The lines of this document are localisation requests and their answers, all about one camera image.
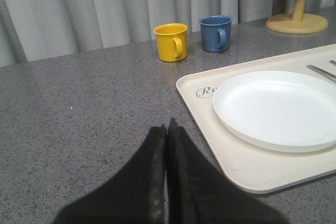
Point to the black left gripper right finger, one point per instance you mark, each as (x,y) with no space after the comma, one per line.
(199,193)

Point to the yellow enamel mug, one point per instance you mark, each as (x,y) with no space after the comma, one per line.
(171,41)

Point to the grey curtain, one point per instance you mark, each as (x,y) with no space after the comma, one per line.
(40,29)

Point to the white round plate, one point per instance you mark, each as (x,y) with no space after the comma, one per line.
(278,110)

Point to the beige rabbit serving tray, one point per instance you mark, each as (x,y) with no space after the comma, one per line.
(255,169)

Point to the wooden mug tree stand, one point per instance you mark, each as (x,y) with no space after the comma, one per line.
(297,22)

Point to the blue enamel mug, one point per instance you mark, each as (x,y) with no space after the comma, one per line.
(216,32)

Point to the silver metal chopstick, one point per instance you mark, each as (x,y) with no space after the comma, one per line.
(322,72)

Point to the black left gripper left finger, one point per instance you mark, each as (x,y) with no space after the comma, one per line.
(135,194)

